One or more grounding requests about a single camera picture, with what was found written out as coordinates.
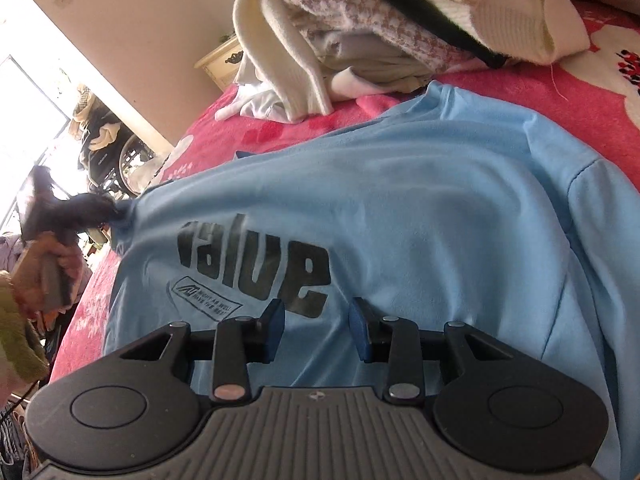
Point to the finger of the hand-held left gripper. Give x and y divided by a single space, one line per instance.
92 212

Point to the red floral blanket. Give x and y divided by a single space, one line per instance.
575 95

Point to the pink houndstooth garment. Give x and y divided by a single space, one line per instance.
360 10

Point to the light blue printed t-shirt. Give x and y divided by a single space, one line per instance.
425 185

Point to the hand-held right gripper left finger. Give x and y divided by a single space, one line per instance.
274 330

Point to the black garment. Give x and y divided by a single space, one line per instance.
430 12

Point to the person's left hand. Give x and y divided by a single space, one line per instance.
30 270

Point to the person's left forearm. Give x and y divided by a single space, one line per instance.
20 340

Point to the beige garment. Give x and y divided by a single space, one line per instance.
360 62

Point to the cream nightstand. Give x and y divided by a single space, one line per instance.
220 62

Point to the cream knit sweater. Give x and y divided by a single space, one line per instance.
280 45

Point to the wheelchair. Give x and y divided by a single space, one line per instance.
107 155

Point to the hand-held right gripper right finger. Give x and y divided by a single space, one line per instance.
359 332

